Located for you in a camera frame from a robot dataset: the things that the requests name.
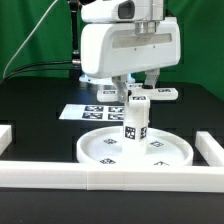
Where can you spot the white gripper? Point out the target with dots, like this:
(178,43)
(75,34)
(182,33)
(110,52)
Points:
(109,50)

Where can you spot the white cross-shaped table base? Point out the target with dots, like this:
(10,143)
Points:
(136,90)

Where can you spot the white round table top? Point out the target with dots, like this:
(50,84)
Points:
(157,148)

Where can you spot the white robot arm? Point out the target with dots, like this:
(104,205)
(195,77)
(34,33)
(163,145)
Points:
(144,26)

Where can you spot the white marker sheet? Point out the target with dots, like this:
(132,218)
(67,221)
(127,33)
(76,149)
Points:
(92,112)

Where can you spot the white right fence bar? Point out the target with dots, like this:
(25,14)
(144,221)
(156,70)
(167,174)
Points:
(210,149)

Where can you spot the white fence bar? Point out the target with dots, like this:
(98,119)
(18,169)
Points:
(210,149)
(5,137)
(47,175)

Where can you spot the white left fence bar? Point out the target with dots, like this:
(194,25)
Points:
(5,137)

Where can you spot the white front fence bar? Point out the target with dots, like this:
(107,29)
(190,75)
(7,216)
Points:
(47,175)

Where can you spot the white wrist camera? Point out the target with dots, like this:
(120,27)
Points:
(103,11)

